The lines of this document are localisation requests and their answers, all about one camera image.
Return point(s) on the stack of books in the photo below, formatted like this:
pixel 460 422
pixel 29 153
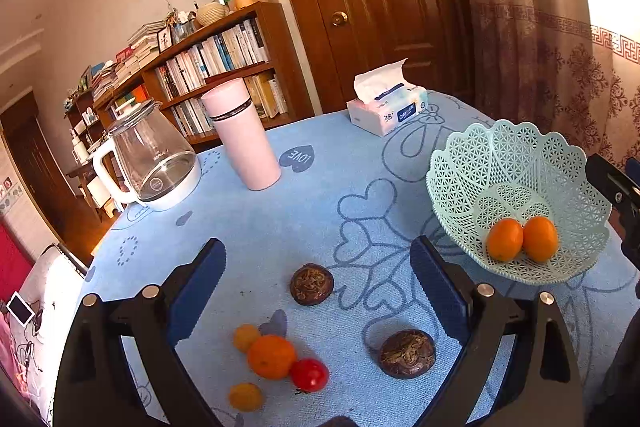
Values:
pixel 145 38

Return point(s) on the light green plastic fruit basket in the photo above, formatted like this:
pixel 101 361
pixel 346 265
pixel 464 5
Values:
pixel 500 167

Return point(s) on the small picture frame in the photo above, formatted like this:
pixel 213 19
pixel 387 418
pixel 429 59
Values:
pixel 165 39

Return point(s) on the blue printed tablecloth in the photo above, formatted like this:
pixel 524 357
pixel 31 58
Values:
pixel 325 187

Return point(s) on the white-framed tablet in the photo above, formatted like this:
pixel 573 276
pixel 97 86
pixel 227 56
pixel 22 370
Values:
pixel 19 308

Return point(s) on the orange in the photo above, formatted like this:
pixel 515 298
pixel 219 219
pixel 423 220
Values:
pixel 540 238
pixel 505 239
pixel 271 357

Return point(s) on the wall sticker strip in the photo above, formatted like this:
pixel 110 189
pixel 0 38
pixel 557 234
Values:
pixel 7 194

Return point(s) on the glass kettle with white base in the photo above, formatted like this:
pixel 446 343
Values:
pixel 160 157

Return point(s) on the long row of shelved books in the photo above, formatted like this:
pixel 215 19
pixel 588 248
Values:
pixel 215 54

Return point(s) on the white printed blanket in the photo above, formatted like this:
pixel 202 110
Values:
pixel 50 287

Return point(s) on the wooden bookshelf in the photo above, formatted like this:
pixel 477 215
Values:
pixel 282 42

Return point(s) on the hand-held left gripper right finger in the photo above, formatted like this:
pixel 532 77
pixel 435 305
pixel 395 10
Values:
pixel 435 279

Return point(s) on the dark brown tea-stuffed citrus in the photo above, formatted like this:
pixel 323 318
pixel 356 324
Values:
pixel 406 353
pixel 311 284
pixel 340 422

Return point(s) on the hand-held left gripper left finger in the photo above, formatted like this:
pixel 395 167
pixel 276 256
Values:
pixel 200 287

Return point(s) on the small wooden display shelf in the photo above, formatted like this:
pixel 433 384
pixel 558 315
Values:
pixel 82 117

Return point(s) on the yellow cylinder container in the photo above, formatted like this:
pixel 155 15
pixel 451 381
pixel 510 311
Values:
pixel 243 0

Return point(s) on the pink thermos bottle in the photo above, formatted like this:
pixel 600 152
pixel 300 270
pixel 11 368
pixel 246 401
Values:
pixel 245 142

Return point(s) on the pile of colourful books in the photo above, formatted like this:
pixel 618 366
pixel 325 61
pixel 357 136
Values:
pixel 117 74

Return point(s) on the red panel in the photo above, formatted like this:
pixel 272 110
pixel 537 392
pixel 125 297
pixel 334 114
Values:
pixel 12 262

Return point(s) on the small yellow kumquat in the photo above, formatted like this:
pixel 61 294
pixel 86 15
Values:
pixel 245 337
pixel 246 396

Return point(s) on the small wooden desk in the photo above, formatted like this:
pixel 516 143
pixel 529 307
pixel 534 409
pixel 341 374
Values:
pixel 87 179

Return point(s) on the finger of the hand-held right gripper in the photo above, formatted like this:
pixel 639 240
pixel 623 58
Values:
pixel 612 189

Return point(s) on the dark wooden door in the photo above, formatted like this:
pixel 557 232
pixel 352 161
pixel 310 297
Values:
pixel 40 167

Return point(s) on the woven straw basket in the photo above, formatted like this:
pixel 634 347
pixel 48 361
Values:
pixel 211 14

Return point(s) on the white tissue pack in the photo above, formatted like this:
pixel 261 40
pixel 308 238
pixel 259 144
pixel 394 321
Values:
pixel 385 114

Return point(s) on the brass door knob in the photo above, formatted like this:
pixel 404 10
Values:
pixel 339 18

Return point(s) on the short row of shelved books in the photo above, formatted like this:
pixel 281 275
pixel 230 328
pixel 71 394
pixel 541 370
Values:
pixel 265 97

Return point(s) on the patterned curtain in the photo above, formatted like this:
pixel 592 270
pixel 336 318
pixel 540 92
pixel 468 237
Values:
pixel 540 57

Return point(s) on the red tomato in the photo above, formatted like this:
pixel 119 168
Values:
pixel 310 374

